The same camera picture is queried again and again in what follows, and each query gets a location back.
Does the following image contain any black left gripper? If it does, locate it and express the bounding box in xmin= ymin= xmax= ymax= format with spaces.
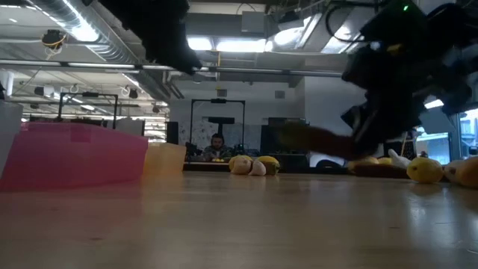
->
xmin=97 ymin=0 xmax=203 ymax=75

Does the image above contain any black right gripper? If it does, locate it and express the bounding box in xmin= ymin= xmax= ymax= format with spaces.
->
xmin=340 ymin=40 xmax=442 ymax=157

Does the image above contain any pale yellow lemon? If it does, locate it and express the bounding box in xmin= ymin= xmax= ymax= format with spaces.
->
xmin=347 ymin=155 xmax=380 ymax=171

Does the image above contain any ceiling light panel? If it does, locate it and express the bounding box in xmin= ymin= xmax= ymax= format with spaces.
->
xmin=215 ymin=38 xmax=270 ymax=54
xmin=186 ymin=36 xmax=214 ymax=52

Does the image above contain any grey tilted screen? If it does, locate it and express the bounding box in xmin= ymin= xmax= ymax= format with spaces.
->
xmin=418 ymin=108 xmax=457 ymax=135

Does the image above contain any black speaker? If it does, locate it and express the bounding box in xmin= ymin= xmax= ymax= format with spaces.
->
xmin=166 ymin=121 xmax=179 ymax=146

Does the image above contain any grey ceiling box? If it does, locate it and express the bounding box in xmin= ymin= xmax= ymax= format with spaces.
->
xmin=240 ymin=10 xmax=267 ymax=34

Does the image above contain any grey ceiling pipe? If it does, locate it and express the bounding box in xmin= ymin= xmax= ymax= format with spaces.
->
xmin=0 ymin=58 xmax=344 ymax=78

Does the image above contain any black cabinet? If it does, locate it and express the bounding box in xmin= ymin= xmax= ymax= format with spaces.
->
xmin=260 ymin=117 xmax=311 ymax=168

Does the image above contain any person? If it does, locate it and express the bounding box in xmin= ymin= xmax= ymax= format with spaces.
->
xmin=199 ymin=133 xmax=235 ymax=162

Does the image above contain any orange plastic basket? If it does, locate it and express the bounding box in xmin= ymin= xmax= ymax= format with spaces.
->
xmin=143 ymin=142 xmax=187 ymax=176

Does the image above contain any pink plastic basket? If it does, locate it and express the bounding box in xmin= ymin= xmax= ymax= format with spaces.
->
xmin=0 ymin=122 xmax=149 ymax=192

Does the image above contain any black station frame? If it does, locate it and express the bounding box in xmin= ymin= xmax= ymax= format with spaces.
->
xmin=57 ymin=92 xmax=120 ymax=130
xmin=189 ymin=98 xmax=246 ymax=160

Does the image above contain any black metal table frame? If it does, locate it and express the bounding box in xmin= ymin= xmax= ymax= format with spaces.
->
xmin=182 ymin=161 xmax=350 ymax=175

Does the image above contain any hanging cable reel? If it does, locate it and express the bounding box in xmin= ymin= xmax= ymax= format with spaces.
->
xmin=40 ymin=28 xmax=67 ymax=52

